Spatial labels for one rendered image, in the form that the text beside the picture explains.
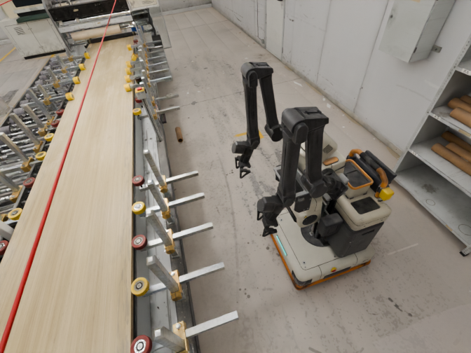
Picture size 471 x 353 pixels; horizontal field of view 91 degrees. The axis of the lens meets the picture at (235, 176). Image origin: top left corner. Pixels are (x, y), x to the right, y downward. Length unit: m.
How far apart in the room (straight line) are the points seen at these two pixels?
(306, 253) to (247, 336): 0.74
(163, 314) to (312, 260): 1.09
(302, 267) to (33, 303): 1.59
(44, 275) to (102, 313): 0.43
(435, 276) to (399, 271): 0.26
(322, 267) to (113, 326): 1.36
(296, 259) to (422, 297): 1.01
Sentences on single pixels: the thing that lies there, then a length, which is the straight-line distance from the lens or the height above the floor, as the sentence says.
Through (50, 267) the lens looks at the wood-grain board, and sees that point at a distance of 1.64.
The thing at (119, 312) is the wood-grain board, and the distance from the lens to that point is 1.32.
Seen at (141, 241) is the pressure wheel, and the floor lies 0.91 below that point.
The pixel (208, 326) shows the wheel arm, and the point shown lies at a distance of 1.23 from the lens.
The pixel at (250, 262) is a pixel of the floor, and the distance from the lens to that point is 2.21.
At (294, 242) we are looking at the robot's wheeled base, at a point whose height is 0.28.
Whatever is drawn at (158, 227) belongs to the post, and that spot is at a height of 1.05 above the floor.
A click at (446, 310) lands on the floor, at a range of 2.49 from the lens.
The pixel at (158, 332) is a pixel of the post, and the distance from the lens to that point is 0.97.
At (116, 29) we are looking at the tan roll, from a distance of 5.18.
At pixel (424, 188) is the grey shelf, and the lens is 2.93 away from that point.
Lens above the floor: 2.03
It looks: 46 degrees down
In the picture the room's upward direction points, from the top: 8 degrees counter-clockwise
